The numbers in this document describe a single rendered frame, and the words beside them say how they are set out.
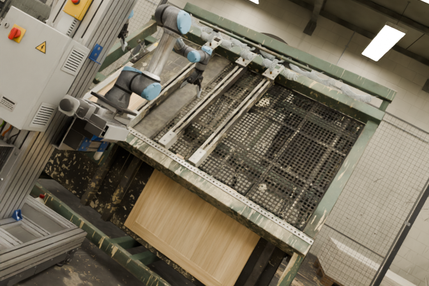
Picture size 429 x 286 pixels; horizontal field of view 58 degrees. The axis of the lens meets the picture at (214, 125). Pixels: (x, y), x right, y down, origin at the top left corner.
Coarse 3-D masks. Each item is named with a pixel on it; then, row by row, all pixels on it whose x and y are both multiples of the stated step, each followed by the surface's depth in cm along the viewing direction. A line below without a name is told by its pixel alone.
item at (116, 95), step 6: (114, 84) 225; (114, 90) 222; (120, 90) 222; (126, 90) 223; (108, 96) 221; (114, 96) 221; (120, 96) 222; (126, 96) 224; (114, 102) 221; (120, 102) 222; (126, 102) 225; (126, 108) 227
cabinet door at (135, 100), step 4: (112, 84) 308; (108, 88) 305; (100, 92) 302; (104, 92) 302; (132, 96) 301; (136, 96) 301; (92, 100) 296; (132, 100) 298; (136, 100) 298; (140, 100) 298; (144, 100) 298; (132, 104) 295; (136, 104) 295; (128, 108) 292; (132, 108) 292
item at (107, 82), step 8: (152, 48) 337; (144, 56) 330; (128, 64) 321; (136, 64) 326; (120, 72) 315; (104, 80) 308; (112, 80) 309; (96, 88) 302; (104, 88) 305; (88, 96) 296
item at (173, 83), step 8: (216, 32) 323; (208, 40) 324; (192, 64) 320; (184, 72) 313; (192, 72) 320; (176, 80) 306; (168, 88) 300; (176, 88) 310; (160, 96) 295; (144, 104) 289; (152, 104) 290; (136, 112) 282; (144, 112) 287; (136, 120) 282
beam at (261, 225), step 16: (128, 144) 267; (144, 144) 266; (144, 160) 268; (160, 160) 258; (176, 176) 254; (192, 176) 250; (192, 192) 254; (208, 192) 243; (224, 192) 243; (224, 208) 242; (240, 208) 236; (256, 224) 230; (272, 224) 230; (288, 224) 231; (272, 240) 230; (288, 240) 224; (304, 256) 220
